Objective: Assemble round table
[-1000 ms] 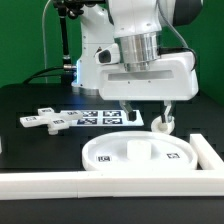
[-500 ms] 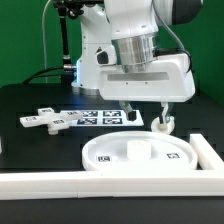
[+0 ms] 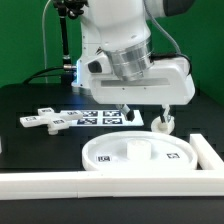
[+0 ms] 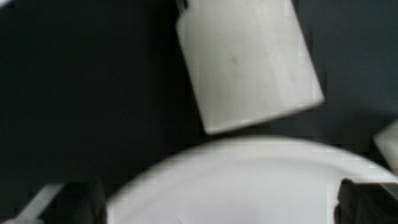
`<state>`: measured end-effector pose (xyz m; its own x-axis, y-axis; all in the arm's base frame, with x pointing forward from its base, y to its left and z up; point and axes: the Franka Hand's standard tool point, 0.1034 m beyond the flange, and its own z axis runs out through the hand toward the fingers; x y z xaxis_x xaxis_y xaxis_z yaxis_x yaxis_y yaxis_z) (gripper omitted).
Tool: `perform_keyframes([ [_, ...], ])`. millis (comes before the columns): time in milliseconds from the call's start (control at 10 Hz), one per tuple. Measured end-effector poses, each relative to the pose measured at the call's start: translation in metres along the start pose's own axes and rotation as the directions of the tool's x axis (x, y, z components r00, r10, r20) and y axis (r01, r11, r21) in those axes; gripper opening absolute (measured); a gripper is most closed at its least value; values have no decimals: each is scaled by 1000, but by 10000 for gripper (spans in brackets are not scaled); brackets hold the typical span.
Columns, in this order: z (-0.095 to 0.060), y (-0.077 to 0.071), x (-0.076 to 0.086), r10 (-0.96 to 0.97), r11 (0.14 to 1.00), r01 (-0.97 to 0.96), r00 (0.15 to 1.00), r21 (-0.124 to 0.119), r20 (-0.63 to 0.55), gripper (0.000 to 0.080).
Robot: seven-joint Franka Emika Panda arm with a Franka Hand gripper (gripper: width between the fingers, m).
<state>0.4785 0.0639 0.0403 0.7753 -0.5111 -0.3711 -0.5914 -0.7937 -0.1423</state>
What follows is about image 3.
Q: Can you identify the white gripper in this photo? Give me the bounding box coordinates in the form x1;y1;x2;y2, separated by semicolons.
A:
89;57;195;123

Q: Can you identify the white round table top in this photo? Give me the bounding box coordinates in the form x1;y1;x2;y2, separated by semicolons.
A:
82;131;198;172

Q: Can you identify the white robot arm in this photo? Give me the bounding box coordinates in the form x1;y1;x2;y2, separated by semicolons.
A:
77;0;195;124

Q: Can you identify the white marker sheet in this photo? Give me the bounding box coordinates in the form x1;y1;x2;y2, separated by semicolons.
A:
70;110;144;127

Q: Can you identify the white L-shaped fence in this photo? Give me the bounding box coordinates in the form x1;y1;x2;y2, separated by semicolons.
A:
0;134;224;200

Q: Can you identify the white cross-shaped table base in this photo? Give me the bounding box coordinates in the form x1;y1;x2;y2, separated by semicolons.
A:
20;107;83;135

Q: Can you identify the black camera stand pole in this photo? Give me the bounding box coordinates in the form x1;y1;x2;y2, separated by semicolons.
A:
53;0;88;85

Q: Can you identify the black cable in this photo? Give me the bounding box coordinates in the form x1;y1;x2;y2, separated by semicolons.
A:
22;66;76;85

